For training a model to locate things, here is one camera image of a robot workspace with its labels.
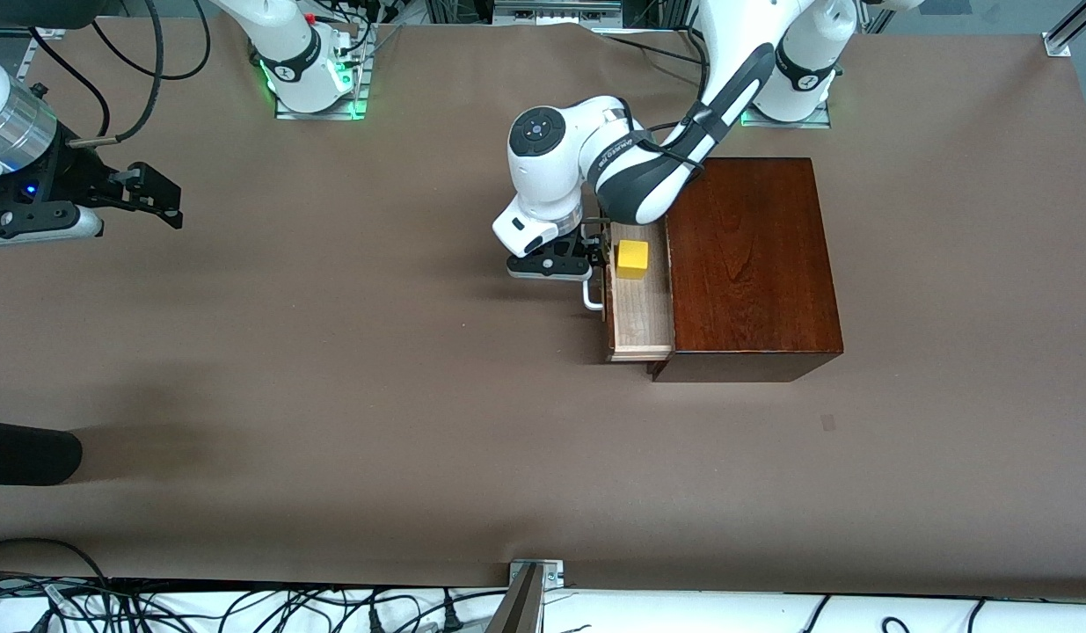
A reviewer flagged yellow block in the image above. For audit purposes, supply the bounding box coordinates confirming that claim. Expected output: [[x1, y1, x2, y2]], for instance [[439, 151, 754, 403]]
[[616, 239, 650, 281]]

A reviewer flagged wooden drawer with white handle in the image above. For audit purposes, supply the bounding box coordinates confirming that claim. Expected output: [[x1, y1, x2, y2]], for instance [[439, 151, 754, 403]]
[[582, 215, 677, 364]]

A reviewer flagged dark brown wooden cabinet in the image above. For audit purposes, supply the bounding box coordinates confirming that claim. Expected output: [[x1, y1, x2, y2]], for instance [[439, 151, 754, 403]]
[[652, 156, 845, 384]]

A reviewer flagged brown table cover sheet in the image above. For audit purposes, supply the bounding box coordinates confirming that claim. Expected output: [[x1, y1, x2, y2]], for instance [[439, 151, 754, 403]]
[[0, 18, 1086, 600]]

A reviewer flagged black cylinder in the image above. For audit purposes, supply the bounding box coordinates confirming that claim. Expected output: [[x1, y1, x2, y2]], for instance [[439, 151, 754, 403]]
[[0, 420, 84, 486]]

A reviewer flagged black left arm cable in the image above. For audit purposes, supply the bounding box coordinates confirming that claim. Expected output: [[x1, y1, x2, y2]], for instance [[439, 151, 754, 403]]
[[630, 101, 712, 170]]

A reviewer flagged aluminium side rail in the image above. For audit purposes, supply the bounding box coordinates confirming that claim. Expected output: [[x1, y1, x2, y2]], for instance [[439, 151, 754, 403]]
[[0, 26, 69, 86]]

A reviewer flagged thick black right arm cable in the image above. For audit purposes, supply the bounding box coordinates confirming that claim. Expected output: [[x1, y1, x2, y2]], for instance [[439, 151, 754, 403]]
[[66, 0, 164, 149]]

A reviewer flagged black cable on table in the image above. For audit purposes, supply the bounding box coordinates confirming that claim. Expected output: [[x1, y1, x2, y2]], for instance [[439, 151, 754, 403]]
[[594, 32, 703, 66]]

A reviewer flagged aluminium frame with equipment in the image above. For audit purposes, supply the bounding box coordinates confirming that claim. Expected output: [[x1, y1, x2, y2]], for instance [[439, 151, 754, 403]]
[[367, 0, 711, 31]]

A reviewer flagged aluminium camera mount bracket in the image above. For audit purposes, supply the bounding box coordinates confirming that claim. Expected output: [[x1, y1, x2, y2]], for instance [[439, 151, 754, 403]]
[[485, 559, 566, 633]]

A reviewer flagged black looped cable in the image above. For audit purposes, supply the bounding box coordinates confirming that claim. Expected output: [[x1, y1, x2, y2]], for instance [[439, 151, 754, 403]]
[[0, 537, 114, 633]]

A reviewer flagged aluminium corner rail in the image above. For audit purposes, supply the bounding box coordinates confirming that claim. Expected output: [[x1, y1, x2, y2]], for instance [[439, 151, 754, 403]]
[[1042, 0, 1086, 59]]

